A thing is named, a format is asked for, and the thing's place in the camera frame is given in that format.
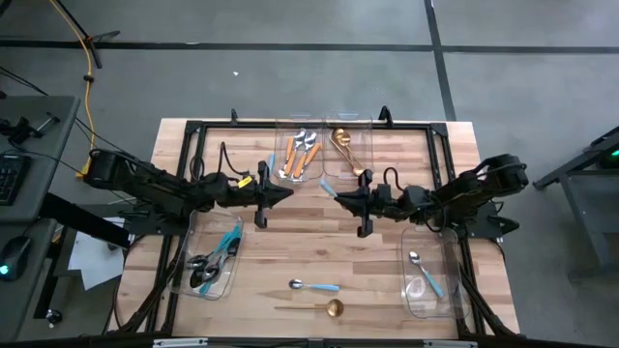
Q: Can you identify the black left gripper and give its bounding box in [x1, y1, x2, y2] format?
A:
[212, 160, 295, 230]

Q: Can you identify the black caster wheel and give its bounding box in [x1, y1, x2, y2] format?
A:
[44, 307, 64, 329]

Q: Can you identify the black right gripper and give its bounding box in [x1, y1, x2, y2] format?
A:
[334, 168, 408, 239]

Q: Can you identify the white paper sheet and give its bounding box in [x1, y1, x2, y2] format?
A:
[67, 216, 128, 292]

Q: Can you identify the grey metal stand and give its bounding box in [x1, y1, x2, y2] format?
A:
[531, 126, 619, 277]

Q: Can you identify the orange handled silver spoon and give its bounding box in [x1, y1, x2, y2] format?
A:
[292, 130, 323, 183]

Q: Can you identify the silver aluminium bracket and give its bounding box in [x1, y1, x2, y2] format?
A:
[152, 337, 210, 348]
[423, 339, 479, 348]

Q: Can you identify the grey side desk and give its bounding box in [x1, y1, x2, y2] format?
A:
[0, 95, 82, 342]

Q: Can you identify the clear plastic bin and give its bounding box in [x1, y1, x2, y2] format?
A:
[322, 109, 376, 181]
[273, 114, 326, 184]
[165, 206, 245, 301]
[398, 226, 471, 323]

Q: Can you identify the spoons group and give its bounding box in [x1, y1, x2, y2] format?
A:
[283, 128, 308, 178]
[278, 136, 296, 179]

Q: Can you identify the black tripod stand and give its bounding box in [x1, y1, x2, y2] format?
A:
[50, 0, 122, 70]

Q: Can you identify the black desk clamp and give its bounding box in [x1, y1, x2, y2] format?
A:
[0, 111, 63, 145]

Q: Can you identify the yellow extension cable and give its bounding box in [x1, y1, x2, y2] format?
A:
[46, 0, 97, 180]

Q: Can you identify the black computer mouse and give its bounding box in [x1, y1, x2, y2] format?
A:
[0, 235, 34, 283]

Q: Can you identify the black backlit keyboard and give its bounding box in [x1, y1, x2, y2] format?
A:
[0, 153, 31, 208]

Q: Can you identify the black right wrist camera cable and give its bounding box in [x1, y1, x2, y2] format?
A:
[383, 166, 412, 192]

